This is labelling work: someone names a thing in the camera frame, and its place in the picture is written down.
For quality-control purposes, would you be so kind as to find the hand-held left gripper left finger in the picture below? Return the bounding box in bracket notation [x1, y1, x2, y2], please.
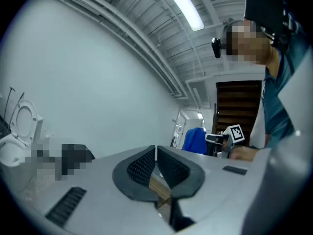
[112, 144, 158, 203]

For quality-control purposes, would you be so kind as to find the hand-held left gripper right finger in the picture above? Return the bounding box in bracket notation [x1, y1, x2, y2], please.
[157, 145, 205, 199]

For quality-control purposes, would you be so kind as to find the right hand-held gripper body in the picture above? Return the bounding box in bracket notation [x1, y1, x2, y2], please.
[205, 124, 246, 159]

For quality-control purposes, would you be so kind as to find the blue cloth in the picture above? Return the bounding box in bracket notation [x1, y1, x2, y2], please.
[182, 127, 208, 156]

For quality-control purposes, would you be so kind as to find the person's right hand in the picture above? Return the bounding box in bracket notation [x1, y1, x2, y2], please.
[229, 145, 260, 162]

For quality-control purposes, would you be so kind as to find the dark wooden staircase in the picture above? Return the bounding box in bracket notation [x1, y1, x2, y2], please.
[216, 80, 263, 147]

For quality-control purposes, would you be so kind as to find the person's teal shirt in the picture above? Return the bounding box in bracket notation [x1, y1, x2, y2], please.
[261, 30, 309, 148]

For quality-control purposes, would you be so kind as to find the white door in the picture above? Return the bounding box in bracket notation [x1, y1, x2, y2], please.
[172, 109, 189, 149]

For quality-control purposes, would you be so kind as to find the person's head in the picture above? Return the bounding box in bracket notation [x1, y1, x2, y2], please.
[224, 18, 280, 72]

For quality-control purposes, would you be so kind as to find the white open-lid toilet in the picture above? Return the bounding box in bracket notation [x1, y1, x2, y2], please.
[0, 99, 44, 167]

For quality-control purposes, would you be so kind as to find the long ceiling light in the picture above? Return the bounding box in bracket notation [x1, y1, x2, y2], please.
[158, 0, 205, 32]

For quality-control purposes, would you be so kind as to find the white ceiling pipe bundle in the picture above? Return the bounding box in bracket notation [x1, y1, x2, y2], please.
[39, 0, 189, 100]

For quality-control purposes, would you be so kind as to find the black head camera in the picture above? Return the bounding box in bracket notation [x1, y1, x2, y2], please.
[211, 37, 224, 59]

